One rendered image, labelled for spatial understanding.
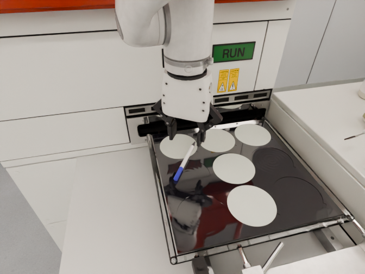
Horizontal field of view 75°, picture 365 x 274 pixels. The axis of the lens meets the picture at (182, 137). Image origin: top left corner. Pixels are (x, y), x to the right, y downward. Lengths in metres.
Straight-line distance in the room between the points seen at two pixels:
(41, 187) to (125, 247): 0.42
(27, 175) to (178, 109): 0.55
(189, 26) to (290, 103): 0.45
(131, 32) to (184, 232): 0.35
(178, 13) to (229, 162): 0.37
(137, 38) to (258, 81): 0.47
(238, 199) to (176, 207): 0.13
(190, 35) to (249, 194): 0.35
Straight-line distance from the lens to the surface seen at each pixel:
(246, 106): 0.77
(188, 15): 0.39
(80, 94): 0.67
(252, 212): 0.53
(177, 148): 0.64
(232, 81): 0.72
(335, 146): 0.64
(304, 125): 0.69
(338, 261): 0.56
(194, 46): 0.41
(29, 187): 0.91
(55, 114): 0.71
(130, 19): 0.34
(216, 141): 0.66
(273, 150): 0.67
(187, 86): 0.45
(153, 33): 0.38
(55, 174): 0.85
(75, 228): 0.63
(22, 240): 1.75
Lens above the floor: 1.32
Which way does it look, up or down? 39 degrees down
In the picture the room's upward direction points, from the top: straight up
